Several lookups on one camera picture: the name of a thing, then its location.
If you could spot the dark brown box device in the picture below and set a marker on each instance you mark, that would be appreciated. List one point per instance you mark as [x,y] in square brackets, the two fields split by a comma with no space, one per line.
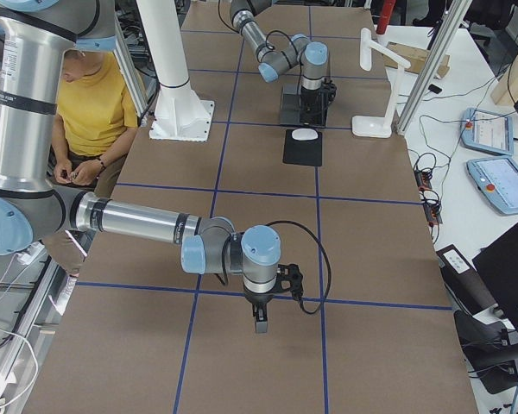
[463,280]

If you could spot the small black square device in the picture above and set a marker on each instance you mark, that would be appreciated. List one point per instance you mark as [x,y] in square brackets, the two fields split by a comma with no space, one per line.
[434,89]

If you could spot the person in yellow shirt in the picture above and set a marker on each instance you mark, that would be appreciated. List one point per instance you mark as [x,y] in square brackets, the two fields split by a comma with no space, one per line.
[95,124]

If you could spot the red object at corner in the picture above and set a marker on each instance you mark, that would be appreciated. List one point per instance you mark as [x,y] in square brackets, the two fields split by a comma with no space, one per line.
[385,16]

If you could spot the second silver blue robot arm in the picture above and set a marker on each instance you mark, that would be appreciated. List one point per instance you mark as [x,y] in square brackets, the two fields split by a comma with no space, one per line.
[37,35]

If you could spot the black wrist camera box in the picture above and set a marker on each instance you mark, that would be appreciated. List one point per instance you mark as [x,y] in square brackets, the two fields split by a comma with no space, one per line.
[329,91]

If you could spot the upper teach pendant tablet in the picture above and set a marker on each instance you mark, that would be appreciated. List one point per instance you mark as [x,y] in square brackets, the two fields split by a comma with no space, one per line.
[487,131]

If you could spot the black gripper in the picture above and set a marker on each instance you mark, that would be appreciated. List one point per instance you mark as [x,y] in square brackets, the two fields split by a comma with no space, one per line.
[311,100]

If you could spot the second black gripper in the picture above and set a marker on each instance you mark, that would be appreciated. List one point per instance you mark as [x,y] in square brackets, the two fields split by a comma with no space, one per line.
[257,299]

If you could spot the brown cardboard box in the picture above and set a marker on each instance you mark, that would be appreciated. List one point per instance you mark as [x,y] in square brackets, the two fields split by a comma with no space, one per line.
[417,58]

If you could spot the teach pendant tablet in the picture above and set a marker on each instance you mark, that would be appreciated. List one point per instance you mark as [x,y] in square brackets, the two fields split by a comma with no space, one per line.
[497,179]
[487,131]

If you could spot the black orange power strip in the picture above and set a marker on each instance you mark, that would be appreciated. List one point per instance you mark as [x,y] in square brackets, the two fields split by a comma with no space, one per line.
[429,198]

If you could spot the right aluminium frame post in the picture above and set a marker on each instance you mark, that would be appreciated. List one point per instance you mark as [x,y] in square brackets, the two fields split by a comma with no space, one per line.
[443,40]

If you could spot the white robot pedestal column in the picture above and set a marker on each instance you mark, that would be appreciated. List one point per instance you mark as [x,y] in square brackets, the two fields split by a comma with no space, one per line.
[180,115]

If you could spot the black monitor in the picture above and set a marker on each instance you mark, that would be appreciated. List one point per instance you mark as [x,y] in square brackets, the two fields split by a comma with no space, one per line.
[497,265]

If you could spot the grey laptop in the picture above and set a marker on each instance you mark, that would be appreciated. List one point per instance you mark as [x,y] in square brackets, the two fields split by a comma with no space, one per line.
[311,77]

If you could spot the white computer mouse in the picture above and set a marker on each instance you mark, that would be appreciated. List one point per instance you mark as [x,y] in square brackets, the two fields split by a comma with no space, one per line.
[304,134]

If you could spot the lower teach pendant tablet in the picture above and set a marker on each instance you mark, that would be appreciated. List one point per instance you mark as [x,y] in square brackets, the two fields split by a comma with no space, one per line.
[497,179]

